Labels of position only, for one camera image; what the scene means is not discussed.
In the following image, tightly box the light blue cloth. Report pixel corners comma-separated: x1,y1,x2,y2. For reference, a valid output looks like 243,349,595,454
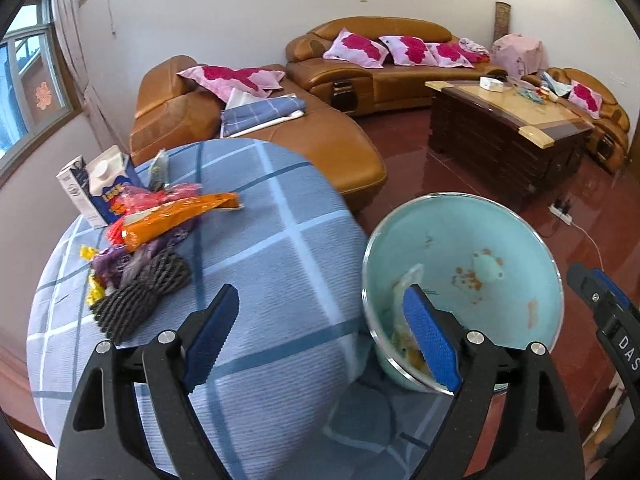
540,71,573,100

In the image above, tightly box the pink plastic wrapper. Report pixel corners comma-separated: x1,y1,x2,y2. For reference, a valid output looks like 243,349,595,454
160,182,203,206

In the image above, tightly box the pink floral cloth cover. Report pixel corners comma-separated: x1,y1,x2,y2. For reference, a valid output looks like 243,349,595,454
491,33,543,77

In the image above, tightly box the white power cable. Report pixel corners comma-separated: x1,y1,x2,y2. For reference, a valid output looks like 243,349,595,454
570,220,608,271

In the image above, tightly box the teal cartoon print bin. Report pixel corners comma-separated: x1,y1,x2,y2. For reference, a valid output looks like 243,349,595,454
361,192,565,393

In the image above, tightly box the blue carton with white top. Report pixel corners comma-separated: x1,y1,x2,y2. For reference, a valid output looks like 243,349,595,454
85,145,143,223

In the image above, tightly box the dark foil wrapper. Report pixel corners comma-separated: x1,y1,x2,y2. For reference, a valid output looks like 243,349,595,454
147,149,171,191

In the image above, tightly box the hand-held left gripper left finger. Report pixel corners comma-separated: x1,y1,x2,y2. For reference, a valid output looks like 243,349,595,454
55,283,241,480

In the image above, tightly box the blue plaid tablecloth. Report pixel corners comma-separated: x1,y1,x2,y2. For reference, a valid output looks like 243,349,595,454
26,139,441,480

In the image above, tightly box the pink floral pillow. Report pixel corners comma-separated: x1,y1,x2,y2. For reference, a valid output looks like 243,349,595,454
322,30,390,69
567,80,603,120
425,41,475,68
378,35,433,67
177,65,286,98

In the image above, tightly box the red plastic wrapper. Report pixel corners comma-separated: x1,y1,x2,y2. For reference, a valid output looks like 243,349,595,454
112,185,166,221

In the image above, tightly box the pale yellow plastic bag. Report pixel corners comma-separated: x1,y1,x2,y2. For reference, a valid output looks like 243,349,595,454
390,264,436,376

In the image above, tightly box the white milk carton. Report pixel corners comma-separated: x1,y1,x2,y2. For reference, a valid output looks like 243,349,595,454
56,155,108,231

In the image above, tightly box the purple plastic wrapper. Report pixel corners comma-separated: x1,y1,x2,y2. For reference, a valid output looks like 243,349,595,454
91,227,191,283

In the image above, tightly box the brown leather chaise sofa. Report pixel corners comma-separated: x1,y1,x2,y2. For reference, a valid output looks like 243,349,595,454
129,55,388,213

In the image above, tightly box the dark wooden coffee table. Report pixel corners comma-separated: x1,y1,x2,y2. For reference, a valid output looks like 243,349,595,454
425,77,596,211

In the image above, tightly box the orange snack packet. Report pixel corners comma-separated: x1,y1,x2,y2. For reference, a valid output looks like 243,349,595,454
121,192,244,253

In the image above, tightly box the folded blue plaid sheet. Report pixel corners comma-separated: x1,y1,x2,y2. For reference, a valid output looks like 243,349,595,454
220,96,307,138

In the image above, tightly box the window with white frame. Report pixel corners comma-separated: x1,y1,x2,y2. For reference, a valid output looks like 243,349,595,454
0,0,76,171

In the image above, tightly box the white flat package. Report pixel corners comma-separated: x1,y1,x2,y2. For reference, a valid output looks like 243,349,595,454
225,87,261,108

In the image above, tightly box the rolled standing mat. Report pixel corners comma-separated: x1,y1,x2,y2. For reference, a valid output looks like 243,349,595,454
495,1,512,41

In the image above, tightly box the red foam fruit net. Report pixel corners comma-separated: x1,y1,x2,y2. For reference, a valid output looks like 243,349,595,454
105,217,126,247

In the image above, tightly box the brown leather armchair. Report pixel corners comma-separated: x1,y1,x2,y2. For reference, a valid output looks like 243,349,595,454
522,66,631,176

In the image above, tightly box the folded pink blanket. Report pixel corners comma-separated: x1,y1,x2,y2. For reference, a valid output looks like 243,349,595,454
459,37,491,63

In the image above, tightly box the brown leather long sofa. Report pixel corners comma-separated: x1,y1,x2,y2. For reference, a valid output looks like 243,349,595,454
285,16,508,118

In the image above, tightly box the black foam fruit net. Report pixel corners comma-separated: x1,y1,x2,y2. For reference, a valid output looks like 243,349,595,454
132,251,193,297
91,282,163,343

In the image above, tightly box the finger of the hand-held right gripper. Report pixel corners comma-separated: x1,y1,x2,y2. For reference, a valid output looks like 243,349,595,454
566,261,602,313
591,268,632,319

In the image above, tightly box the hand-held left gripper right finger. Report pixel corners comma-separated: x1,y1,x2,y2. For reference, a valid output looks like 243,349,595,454
403,284,585,480

